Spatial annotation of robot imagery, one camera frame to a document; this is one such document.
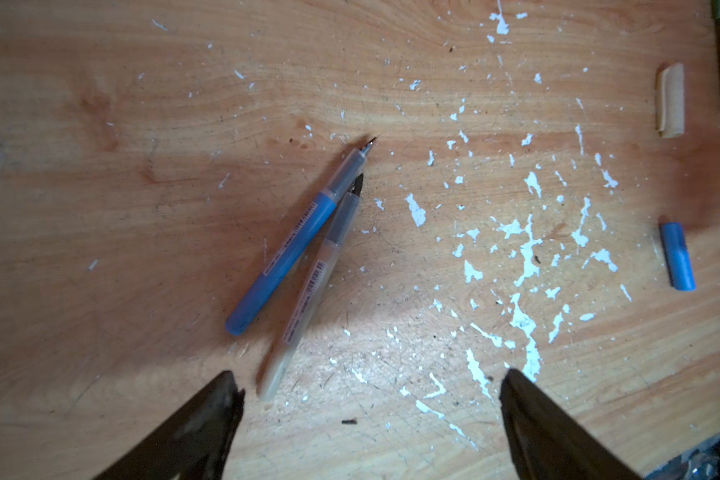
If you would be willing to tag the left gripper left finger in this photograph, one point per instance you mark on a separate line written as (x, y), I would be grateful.
(193, 443)

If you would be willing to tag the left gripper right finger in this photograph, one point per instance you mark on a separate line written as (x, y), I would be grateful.
(546, 443)

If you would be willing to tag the blue pen cap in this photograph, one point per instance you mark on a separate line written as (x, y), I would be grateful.
(677, 256)

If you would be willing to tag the blue pen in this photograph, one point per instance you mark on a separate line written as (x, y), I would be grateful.
(308, 225)

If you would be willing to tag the beige pen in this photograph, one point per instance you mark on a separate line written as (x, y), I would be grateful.
(285, 346)

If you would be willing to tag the beige pen cap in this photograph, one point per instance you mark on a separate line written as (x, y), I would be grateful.
(670, 101)

